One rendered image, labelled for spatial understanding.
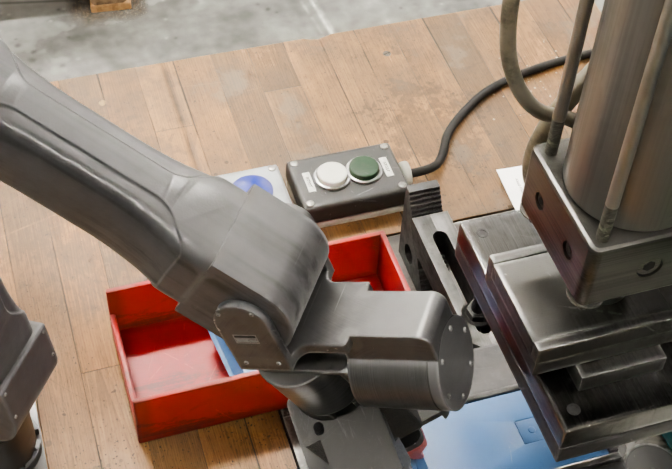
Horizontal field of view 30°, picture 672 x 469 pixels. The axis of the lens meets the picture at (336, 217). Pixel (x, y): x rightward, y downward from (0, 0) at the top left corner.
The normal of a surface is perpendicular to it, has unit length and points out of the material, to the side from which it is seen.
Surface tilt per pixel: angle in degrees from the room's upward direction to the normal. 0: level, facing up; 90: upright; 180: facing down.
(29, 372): 82
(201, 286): 90
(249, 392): 90
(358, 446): 29
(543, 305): 0
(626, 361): 0
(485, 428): 1
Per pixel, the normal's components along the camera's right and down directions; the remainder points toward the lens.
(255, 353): -0.31, 0.70
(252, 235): 0.46, -0.48
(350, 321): -0.33, -0.72
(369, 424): -0.41, -0.47
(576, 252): -0.95, 0.20
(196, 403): 0.30, 0.72
